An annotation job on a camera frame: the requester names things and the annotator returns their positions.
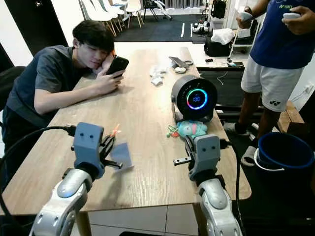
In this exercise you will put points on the black smartphone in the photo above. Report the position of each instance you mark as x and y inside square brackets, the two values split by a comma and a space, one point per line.
[118, 65]

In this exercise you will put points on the white handheld controller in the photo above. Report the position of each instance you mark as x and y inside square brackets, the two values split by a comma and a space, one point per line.
[291, 16]
[245, 15]

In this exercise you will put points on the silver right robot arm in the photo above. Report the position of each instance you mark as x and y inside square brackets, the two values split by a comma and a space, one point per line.
[219, 206]

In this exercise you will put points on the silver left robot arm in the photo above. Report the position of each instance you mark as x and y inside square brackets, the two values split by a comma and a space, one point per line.
[66, 196]

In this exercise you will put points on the grey-shirt person right hand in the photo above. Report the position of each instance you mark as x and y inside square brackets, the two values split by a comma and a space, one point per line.
[108, 82]

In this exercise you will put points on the grey-shirt person left hand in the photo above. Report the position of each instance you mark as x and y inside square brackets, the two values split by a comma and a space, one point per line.
[105, 63]

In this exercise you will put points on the blue-shirt person right hand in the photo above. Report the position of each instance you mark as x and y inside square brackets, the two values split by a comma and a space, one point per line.
[245, 24]

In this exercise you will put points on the blue-shirt person left hand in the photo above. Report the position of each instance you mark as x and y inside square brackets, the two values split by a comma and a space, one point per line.
[302, 25]

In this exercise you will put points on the black low cabinet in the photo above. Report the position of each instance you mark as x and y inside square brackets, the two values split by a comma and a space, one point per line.
[221, 88]

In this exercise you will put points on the small white packet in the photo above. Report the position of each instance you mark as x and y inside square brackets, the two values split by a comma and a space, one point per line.
[157, 81]

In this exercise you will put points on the white earbud case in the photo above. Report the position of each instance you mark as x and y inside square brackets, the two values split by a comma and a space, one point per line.
[180, 70]

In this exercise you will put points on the clear crumpled plastic wrapper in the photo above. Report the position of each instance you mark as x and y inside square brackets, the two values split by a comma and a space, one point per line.
[158, 71]

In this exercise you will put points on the grey folding phone stand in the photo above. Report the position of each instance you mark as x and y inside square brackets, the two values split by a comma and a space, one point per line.
[179, 62]

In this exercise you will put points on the person in grey t-shirt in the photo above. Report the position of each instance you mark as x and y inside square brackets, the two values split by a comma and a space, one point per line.
[39, 78]

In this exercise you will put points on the black bin with blue rim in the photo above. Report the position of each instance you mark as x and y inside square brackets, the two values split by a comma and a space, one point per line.
[283, 172]

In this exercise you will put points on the dark flat phone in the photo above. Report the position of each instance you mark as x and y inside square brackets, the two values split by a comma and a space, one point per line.
[235, 64]

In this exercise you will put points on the black duffel bag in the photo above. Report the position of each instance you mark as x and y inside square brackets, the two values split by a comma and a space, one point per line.
[216, 50]

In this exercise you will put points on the brown wooden crate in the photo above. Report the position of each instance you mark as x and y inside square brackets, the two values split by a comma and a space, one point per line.
[291, 117]

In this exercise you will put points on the white crumpled cloth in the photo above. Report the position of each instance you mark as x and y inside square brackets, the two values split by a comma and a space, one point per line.
[221, 36]

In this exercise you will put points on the white metal rack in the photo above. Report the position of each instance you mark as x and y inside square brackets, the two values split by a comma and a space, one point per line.
[241, 42]

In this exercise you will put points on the small black white machine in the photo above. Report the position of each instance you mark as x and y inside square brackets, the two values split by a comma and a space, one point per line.
[201, 29]

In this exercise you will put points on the large black rug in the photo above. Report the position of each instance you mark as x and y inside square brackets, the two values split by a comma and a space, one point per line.
[152, 29]

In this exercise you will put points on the black chair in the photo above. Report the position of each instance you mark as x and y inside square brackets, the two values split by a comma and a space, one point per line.
[309, 115]

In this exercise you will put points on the white plastic chair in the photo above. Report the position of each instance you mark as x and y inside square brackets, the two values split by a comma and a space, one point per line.
[108, 11]
[134, 6]
[89, 9]

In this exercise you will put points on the person in blue shirt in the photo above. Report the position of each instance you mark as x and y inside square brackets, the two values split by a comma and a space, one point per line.
[280, 44]

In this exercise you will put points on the black backpack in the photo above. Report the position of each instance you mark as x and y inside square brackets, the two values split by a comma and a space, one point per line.
[218, 9]

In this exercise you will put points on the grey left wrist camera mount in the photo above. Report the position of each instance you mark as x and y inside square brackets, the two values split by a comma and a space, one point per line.
[89, 142]

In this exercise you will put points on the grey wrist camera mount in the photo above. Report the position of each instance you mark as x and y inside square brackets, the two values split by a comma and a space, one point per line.
[89, 142]
[206, 152]

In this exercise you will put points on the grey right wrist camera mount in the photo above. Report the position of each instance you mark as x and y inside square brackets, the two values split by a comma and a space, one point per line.
[206, 152]

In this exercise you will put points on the white wall socket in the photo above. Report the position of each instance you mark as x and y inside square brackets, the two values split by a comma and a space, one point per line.
[309, 89]

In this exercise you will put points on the black wheeled frame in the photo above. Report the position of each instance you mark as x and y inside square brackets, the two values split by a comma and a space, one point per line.
[156, 7]

